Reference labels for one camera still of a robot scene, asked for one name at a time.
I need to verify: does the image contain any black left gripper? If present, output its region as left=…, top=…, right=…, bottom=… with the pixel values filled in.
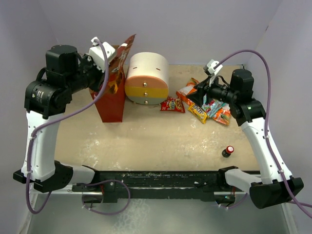
left=65, top=53, right=108, bottom=95

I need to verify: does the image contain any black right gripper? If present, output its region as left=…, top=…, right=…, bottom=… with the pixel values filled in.
left=187, top=74, right=238, bottom=107

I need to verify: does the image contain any small red nut snack pack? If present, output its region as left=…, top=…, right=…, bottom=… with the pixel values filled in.
left=160, top=96, right=185, bottom=113

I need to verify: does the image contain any red Doritos chip bag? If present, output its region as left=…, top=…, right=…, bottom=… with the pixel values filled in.
left=104, top=34, right=136, bottom=94

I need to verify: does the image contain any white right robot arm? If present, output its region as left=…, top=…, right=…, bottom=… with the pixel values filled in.
left=187, top=69, right=304, bottom=209

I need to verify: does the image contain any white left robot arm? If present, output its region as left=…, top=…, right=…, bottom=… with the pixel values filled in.
left=13, top=42, right=115, bottom=193

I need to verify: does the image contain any orange white snack bag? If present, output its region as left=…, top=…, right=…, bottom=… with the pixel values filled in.
left=176, top=78, right=231, bottom=125

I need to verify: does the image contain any red brown paper bag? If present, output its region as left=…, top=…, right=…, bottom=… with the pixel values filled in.
left=88, top=44, right=128, bottom=123

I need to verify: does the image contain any teal candy pouch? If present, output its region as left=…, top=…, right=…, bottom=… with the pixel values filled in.
left=201, top=100, right=226, bottom=118

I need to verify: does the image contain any yellow M&M's candy pack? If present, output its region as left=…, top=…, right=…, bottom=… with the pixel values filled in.
left=188, top=103, right=208, bottom=124

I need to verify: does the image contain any white round drawer cabinet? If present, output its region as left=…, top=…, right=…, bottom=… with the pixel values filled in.
left=125, top=52, right=169, bottom=105

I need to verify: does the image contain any red emergency stop button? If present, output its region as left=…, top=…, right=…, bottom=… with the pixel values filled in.
left=221, top=145, right=234, bottom=158

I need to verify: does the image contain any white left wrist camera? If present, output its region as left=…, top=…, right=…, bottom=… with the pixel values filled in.
left=88, top=37, right=117, bottom=72

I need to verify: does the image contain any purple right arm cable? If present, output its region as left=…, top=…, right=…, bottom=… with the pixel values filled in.
left=214, top=50, right=312, bottom=209

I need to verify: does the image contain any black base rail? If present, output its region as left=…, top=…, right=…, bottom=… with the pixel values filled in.
left=73, top=171, right=240, bottom=203

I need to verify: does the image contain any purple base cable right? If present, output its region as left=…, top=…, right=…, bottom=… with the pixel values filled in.
left=218, top=190, right=248, bottom=210

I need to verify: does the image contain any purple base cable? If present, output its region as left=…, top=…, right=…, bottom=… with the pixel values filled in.
left=218, top=190, right=248, bottom=210
left=81, top=179, right=132, bottom=215

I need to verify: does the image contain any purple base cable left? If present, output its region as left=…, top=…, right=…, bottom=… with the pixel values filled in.
left=81, top=179, right=132, bottom=215

